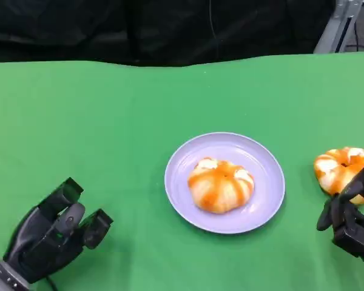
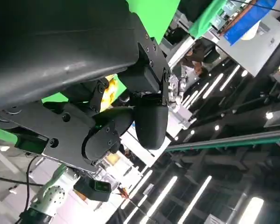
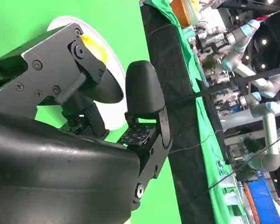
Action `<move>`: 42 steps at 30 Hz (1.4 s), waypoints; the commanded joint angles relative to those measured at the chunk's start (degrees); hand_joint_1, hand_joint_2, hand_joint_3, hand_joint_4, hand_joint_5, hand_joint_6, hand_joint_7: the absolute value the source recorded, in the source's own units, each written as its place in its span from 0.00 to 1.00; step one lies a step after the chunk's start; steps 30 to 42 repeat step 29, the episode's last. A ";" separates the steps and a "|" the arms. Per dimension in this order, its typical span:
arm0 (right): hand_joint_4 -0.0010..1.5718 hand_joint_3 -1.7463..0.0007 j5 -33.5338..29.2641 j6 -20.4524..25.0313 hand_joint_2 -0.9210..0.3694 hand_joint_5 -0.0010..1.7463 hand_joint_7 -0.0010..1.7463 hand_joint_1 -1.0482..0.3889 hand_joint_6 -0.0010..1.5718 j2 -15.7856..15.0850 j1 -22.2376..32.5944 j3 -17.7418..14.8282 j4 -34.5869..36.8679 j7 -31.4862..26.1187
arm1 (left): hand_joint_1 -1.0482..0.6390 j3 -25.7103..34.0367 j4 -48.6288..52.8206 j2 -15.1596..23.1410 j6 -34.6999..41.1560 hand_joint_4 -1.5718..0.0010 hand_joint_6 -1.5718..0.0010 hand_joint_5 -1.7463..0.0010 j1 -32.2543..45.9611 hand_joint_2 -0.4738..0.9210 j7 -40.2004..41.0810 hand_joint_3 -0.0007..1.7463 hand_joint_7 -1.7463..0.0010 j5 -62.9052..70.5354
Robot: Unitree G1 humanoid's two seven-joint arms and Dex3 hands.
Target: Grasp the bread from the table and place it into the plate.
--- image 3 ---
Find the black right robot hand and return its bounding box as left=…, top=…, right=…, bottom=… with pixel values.
left=0, top=22, right=173, bottom=224

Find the orange and white bread roll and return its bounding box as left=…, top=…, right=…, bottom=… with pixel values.
left=80, top=35, right=108, bottom=65

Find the lilac plate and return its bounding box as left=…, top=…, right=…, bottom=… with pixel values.
left=47, top=15, right=129, bottom=131

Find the green table cloth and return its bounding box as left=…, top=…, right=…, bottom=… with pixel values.
left=0, top=0, right=182, bottom=224

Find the black backdrop curtain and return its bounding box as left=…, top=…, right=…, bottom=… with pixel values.
left=140, top=1, right=224, bottom=224

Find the green background cloth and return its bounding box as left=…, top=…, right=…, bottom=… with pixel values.
left=151, top=0, right=248, bottom=224

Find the orange box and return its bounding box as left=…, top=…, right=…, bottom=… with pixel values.
left=170, top=0, right=192, bottom=27

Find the blue panel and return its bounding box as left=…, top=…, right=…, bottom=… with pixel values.
left=246, top=181, right=280, bottom=224

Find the black diagonal bar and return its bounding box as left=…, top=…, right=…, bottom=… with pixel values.
left=193, top=66, right=280, bottom=99

